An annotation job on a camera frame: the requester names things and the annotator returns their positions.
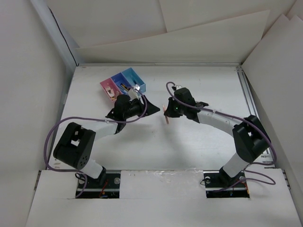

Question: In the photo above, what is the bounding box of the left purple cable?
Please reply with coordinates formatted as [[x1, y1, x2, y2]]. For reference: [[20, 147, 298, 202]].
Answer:
[[44, 91, 149, 198]]

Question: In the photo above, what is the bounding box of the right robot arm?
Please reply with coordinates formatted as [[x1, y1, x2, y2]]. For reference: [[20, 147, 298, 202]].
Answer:
[[164, 84, 271, 190]]

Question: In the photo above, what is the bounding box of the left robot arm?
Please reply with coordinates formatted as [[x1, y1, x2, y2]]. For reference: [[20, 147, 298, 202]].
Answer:
[[53, 95, 160, 188]]

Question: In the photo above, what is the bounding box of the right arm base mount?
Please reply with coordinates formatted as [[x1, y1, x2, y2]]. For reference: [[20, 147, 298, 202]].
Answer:
[[200, 170, 250, 199]]

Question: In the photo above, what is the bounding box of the dark blue container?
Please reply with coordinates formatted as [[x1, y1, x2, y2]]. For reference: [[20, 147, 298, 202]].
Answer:
[[111, 73, 132, 94]]

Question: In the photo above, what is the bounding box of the pink container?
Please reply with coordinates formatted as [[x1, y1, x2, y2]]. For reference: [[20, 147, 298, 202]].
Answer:
[[100, 78, 122, 102]]

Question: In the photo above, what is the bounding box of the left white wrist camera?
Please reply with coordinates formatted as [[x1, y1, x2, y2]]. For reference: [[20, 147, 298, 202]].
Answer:
[[128, 85, 140, 100]]

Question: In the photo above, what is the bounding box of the light blue container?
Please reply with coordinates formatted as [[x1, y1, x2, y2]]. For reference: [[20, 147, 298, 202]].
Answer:
[[122, 68, 146, 93]]

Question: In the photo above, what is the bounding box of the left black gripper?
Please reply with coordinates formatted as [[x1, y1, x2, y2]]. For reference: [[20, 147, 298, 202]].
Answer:
[[123, 95, 159, 119]]

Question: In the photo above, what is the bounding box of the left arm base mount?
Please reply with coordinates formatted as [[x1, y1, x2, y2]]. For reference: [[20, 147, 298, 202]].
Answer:
[[75, 170, 121, 199]]

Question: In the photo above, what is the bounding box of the yellow utility knife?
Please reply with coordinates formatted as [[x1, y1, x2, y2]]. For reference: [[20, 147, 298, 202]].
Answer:
[[120, 83, 130, 92]]

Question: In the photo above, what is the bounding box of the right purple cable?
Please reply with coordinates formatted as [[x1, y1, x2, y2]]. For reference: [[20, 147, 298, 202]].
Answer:
[[165, 82, 277, 192]]

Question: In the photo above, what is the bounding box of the right aluminium rail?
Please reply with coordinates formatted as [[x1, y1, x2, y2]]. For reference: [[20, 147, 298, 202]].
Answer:
[[236, 66, 276, 168]]

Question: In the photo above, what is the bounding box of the purple cable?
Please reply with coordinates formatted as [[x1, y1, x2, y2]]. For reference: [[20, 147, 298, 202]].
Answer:
[[44, 91, 149, 198], [165, 82, 277, 192]]

